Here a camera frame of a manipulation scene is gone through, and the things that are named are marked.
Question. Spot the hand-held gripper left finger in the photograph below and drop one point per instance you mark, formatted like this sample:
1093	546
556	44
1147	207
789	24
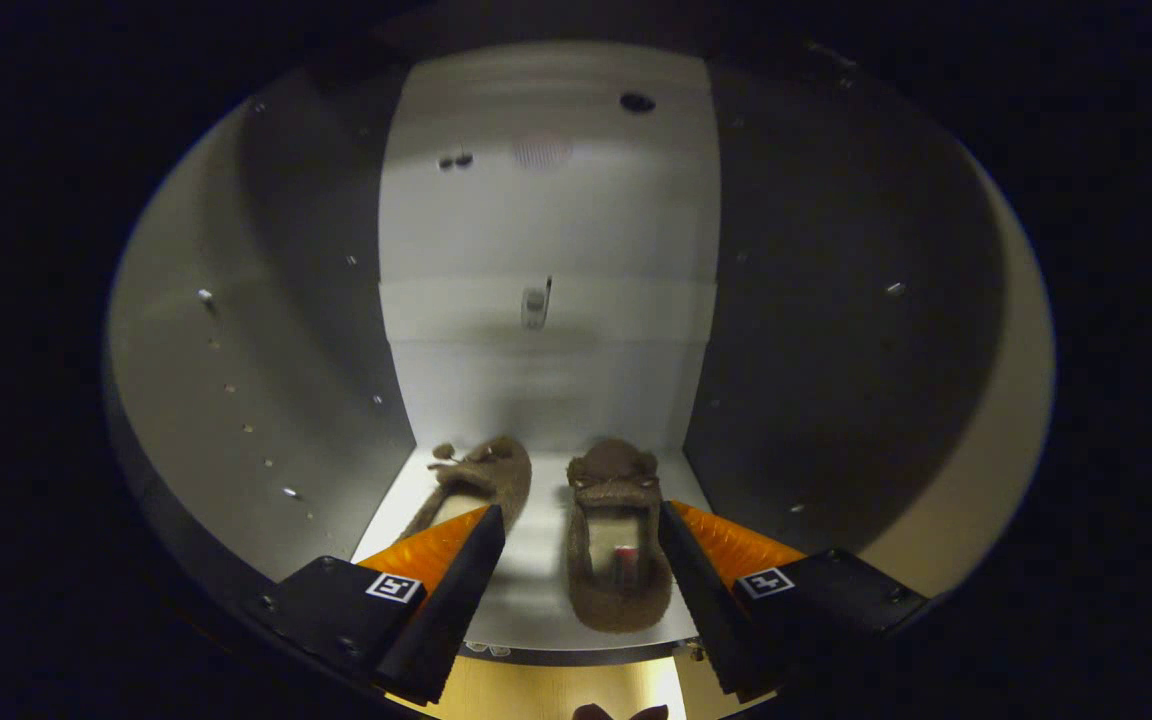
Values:
461	590

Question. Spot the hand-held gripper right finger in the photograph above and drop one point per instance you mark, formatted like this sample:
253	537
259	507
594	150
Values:
701	600

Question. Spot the brown fuzzy slipper shoe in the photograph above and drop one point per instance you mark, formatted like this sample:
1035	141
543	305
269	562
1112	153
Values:
616	470
491	470

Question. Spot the dark grey shoe cabinet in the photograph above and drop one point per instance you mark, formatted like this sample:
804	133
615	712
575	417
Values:
556	220

